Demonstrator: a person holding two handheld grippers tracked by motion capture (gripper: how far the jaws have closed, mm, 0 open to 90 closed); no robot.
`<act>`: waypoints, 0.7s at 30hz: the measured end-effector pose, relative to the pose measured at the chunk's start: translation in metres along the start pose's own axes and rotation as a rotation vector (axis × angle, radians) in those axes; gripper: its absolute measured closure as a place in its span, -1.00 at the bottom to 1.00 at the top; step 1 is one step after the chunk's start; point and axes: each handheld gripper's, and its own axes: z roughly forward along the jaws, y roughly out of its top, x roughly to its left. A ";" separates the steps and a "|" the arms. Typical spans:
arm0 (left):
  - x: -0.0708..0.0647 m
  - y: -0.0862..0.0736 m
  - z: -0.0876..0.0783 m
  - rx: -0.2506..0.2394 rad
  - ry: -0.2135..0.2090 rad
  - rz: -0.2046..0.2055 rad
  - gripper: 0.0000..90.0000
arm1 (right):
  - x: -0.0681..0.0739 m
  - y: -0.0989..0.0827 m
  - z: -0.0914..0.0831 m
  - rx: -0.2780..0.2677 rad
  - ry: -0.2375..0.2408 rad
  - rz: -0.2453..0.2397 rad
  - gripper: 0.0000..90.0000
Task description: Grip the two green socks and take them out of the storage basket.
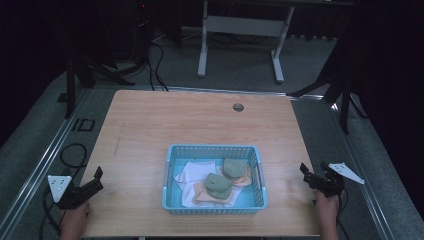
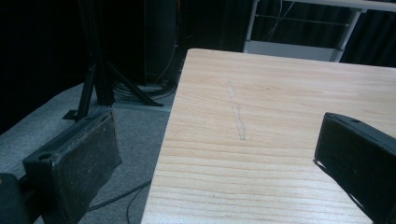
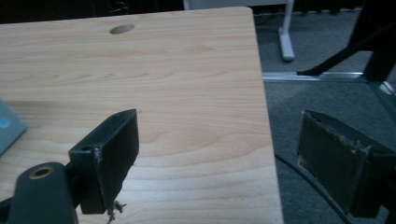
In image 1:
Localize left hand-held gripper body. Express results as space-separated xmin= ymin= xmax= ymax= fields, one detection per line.
xmin=47 ymin=174 xmax=98 ymax=211

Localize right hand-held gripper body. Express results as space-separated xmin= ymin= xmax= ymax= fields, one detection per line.
xmin=313 ymin=161 xmax=366 ymax=198

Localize peach sock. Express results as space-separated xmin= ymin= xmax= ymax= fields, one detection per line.
xmin=219 ymin=165 xmax=253 ymax=188
xmin=192 ymin=181 xmax=234 ymax=205

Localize green sock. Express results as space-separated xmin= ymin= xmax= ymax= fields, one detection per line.
xmin=221 ymin=157 xmax=249 ymax=180
xmin=203 ymin=172 xmax=234 ymax=201

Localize blue plastic basket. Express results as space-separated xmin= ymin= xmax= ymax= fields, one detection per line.
xmin=161 ymin=143 xmax=269 ymax=215

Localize white cloth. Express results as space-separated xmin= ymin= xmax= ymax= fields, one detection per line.
xmin=174 ymin=160 xmax=244 ymax=208

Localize person's left hand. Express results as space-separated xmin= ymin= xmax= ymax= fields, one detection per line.
xmin=59 ymin=200 xmax=91 ymax=240

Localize person's right hand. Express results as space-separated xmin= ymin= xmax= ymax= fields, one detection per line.
xmin=314 ymin=190 xmax=342 ymax=240

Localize black metal stand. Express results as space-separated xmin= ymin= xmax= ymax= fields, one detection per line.
xmin=287 ymin=64 xmax=369 ymax=135
xmin=56 ymin=54 xmax=136 ymax=120

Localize aluminium floor rail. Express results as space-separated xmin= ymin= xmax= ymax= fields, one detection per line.
xmin=0 ymin=87 xmax=93 ymax=231
xmin=329 ymin=101 xmax=398 ymax=240

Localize black cable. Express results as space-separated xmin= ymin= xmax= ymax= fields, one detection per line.
xmin=38 ymin=186 xmax=68 ymax=240
xmin=59 ymin=142 xmax=89 ymax=170
xmin=145 ymin=41 xmax=170 ymax=92

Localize white desk frame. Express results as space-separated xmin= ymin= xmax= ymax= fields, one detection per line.
xmin=197 ymin=0 xmax=296 ymax=84

